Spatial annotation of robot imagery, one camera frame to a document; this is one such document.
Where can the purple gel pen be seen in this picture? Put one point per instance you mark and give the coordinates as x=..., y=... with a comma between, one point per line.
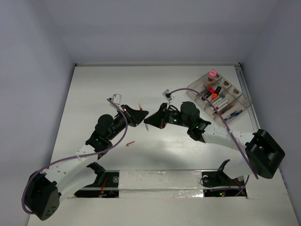
x=227, y=117

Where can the red cap white marker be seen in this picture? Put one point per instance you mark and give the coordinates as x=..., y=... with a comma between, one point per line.
x=222, y=105

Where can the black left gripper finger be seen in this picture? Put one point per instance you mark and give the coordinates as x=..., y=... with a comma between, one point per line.
x=137, y=117
x=130, y=111

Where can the pink cap black highlighter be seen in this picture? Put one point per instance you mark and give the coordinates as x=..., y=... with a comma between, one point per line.
x=208, y=93

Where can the pink cap sticker bottle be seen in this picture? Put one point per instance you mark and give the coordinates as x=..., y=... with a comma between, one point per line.
x=211, y=77

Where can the clear acrylic organizer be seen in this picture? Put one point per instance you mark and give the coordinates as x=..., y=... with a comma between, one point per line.
x=197, y=89

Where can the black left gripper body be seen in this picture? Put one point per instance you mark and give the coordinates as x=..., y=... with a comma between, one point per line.
x=120, y=122

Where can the orange cap black highlighter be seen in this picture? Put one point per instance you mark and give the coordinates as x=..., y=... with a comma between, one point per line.
x=216, y=92

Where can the red gel pen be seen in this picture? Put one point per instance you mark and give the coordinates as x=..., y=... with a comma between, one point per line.
x=227, y=109

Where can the blue ballpoint pen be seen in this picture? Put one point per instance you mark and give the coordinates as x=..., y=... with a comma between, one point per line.
x=235, y=114

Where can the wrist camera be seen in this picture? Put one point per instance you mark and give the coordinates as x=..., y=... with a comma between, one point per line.
x=168, y=96
x=116, y=99

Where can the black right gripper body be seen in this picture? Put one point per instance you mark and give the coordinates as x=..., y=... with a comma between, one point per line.
x=173, y=117

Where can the white foam front board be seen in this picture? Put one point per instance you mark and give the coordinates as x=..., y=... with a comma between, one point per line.
x=227, y=211

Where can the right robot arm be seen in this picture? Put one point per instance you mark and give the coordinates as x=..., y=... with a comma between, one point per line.
x=261, y=154

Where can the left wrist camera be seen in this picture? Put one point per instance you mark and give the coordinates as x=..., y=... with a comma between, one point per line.
x=116, y=99

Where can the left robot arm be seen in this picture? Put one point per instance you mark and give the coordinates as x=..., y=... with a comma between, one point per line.
x=49, y=186

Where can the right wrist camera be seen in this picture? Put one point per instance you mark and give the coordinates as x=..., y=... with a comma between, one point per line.
x=168, y=96

